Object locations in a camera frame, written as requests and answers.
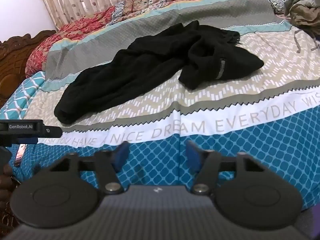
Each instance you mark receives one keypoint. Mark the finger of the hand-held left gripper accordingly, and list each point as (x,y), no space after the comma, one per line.
(52,131)

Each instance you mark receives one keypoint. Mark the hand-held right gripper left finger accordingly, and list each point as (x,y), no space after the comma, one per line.
(122,156)

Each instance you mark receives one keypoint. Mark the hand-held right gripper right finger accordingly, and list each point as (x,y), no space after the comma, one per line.
(193,155)

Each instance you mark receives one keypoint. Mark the black pants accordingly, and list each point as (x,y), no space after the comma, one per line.
(140,67)

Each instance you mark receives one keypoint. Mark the person's left hand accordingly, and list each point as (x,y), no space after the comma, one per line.
(5,182)

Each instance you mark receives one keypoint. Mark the small dark phone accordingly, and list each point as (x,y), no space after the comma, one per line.
(20,153)

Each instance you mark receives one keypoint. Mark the teal patterned pillow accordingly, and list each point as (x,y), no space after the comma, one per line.
(21,92)

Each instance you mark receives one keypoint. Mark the patterned teal and beige bedsheet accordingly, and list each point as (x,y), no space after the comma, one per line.
(200,120)

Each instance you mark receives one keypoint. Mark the carved wooden headboard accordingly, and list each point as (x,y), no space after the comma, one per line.
(15,55)

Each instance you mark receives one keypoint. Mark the red floral patchwork quilt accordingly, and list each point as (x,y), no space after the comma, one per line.
(82,25)

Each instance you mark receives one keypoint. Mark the olive grey crumpled cloth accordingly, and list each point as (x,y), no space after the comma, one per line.
(303,10)

